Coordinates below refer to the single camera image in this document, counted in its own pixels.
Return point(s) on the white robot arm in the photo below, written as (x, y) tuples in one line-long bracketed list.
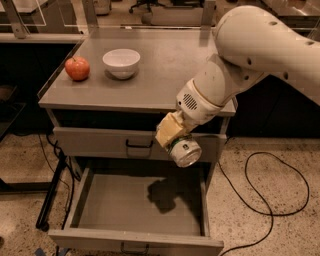
[(251, 43)]

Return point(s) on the grey drawer cabinet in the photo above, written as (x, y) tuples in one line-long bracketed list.
[(169, 58)]

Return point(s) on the grey top drawer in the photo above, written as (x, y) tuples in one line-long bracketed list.
[(110, 143)]

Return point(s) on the black office chair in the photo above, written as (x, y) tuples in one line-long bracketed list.
[(147, 3)]

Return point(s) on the silver green 7up can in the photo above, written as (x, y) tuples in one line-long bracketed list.
[(184, 151)]

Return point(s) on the red apple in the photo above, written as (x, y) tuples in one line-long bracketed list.
[(77, 68)]

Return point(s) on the open grey middle drawer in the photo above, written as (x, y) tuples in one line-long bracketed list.
[(140, 212)]

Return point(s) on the white ceramic bowl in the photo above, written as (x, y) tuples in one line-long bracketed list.
[(121, 63)]

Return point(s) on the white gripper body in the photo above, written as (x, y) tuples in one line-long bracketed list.
[(194, 106)]

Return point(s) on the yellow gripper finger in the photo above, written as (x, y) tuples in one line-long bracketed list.
[(171, 127)]

